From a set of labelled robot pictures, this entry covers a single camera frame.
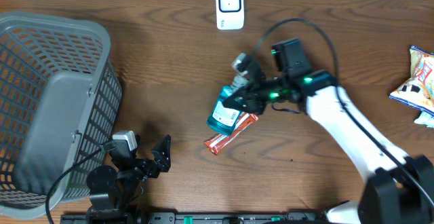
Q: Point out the blue mouthwash bottle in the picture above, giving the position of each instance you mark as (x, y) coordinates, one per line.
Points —
(223, 120)

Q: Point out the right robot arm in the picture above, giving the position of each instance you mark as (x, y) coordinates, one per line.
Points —
(398, 187)

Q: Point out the grey plastic shopping basket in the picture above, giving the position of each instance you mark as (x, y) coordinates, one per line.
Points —
(59, 100)

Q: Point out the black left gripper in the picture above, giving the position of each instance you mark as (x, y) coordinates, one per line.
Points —
(161, 163)

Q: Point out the light teal snack packet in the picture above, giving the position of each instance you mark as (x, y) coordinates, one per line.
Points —
(425, 119)

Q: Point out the small yellow blue snack bag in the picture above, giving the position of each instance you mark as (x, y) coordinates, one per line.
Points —
(415, 95)

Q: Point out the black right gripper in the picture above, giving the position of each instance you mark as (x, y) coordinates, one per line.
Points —
(250, 94)

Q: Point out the black mounting rail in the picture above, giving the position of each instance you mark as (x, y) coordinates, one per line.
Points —
(192, 218)

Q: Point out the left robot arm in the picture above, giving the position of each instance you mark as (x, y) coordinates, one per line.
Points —
(113, 188)

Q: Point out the white barcode scanner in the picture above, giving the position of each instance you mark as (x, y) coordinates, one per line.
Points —
(230, 14)

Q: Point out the orange brown snack bar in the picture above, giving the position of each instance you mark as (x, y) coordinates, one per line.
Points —
(219, 141)

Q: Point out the large yellow snack bag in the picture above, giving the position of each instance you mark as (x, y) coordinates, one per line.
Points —
(421, 69)

